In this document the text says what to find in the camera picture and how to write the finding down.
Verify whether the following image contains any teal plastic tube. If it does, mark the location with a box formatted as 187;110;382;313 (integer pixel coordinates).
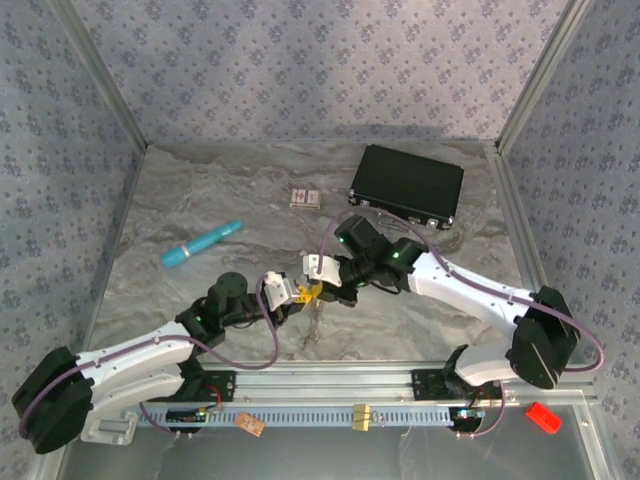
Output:
159;219;245;270

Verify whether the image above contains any black hard case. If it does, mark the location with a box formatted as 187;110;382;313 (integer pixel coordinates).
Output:
348;144;465;231

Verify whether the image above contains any small red white matchbox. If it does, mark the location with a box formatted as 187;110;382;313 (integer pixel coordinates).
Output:
288;187;323;210

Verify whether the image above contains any tan binder clip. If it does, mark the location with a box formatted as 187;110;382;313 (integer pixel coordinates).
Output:
351;403;387;432

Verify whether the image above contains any red plastic block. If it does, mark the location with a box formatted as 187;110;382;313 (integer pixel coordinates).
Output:
524;401;564;435

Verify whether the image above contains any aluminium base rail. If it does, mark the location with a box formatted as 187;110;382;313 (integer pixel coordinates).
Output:
202;360;600;406

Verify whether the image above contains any grey slotted cable duct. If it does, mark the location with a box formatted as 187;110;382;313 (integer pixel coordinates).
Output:
134;404;456;429

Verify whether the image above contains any aluminium side rail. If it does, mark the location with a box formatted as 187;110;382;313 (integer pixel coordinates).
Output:
484;141;571;364
77;144;149;354

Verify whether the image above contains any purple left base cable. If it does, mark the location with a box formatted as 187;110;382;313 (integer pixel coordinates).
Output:
138;399;224;441

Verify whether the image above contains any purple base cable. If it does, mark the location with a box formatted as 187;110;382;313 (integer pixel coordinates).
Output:
457;382;505;440
138;399;224;441

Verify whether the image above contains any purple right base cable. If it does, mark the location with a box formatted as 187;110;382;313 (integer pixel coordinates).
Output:
457;382;505;440

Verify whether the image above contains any aluminium frame post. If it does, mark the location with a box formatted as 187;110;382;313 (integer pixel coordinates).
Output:
496;0;596;154
49;0;150;151

